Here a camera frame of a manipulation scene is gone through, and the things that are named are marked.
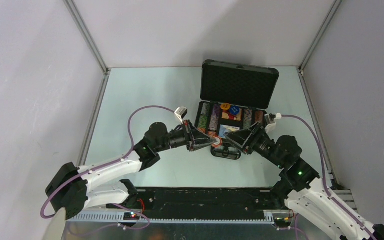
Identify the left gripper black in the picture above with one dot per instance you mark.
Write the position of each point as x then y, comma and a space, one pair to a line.
201, 140

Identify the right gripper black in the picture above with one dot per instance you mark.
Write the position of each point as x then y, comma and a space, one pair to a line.
253, 134

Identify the red poker chip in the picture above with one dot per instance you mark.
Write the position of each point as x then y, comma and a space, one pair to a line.
217, 142

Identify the blue round dealer button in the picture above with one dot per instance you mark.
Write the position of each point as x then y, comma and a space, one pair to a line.
234, 110

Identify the red Texas Hold'em card deck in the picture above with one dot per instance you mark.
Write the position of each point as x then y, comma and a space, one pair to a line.
226, 115

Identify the orange round button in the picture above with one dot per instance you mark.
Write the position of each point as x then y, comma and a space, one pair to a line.
225, 106

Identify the black poker set case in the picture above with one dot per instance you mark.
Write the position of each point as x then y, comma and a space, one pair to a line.
244, 86

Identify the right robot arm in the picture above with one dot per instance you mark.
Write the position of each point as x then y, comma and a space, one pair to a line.
302, 189

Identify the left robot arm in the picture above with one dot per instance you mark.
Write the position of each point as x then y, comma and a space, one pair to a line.
75, 188

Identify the blue orange chip stack row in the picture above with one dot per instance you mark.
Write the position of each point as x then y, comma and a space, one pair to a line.
247, 118

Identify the purple chip stack row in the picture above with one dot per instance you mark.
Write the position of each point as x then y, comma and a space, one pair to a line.
214, 119

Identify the blue card deck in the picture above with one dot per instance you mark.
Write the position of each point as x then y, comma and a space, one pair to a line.
223, 129

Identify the dark orange chip stack row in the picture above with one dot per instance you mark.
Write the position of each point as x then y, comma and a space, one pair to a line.
259, 116

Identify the green chip stack row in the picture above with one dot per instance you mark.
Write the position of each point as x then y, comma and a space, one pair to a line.
203, 117

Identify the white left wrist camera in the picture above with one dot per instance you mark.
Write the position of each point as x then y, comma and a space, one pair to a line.
180, 113

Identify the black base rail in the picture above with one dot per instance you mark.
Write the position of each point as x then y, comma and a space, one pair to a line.
206, 204

